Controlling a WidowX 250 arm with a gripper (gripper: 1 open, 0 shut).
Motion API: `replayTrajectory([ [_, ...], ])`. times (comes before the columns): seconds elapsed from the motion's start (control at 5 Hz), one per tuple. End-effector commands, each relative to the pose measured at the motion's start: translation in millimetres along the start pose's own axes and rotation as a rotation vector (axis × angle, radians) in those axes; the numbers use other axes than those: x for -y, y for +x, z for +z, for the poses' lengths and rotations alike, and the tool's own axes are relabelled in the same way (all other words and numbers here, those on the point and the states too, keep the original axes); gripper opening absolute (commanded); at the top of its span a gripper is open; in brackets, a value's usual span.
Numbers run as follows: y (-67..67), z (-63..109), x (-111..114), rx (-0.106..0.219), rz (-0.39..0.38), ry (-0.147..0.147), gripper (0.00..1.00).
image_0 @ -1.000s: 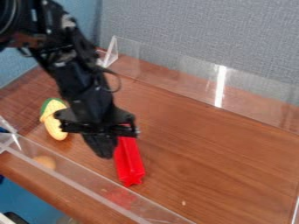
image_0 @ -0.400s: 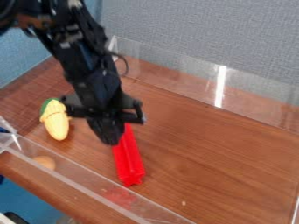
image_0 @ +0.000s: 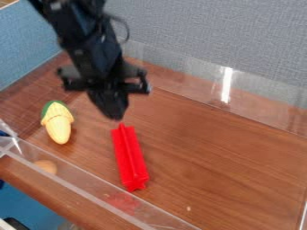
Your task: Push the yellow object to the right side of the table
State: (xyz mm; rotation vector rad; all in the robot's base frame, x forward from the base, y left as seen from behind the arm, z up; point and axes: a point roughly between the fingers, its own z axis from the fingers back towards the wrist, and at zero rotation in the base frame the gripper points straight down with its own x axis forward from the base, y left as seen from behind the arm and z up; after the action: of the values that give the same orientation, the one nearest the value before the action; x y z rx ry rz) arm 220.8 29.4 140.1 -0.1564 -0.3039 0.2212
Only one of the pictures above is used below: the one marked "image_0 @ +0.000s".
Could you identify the clear acrylic back wall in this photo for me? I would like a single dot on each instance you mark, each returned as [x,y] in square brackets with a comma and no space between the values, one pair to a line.
[260,99]

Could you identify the clear acrylic left bracket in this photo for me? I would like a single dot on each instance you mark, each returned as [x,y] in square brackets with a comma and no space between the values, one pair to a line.
[8,139]

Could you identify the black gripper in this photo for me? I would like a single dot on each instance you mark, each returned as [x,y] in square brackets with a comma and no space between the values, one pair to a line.
[100,68]

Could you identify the clear acrylic wall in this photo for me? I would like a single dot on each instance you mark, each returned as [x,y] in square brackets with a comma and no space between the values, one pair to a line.
[260,99]
[80,195]

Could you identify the clear acrylic front wall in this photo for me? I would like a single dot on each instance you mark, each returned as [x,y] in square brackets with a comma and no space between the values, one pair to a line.
[80,195]

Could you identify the yellow green toy corn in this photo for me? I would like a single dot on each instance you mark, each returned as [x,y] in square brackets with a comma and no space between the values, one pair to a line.
[57,119]

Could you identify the red star-shaped plastic bar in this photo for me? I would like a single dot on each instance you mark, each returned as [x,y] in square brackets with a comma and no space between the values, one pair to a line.
[131,163]

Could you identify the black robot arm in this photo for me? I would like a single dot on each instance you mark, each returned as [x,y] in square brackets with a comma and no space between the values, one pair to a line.
[77,20]

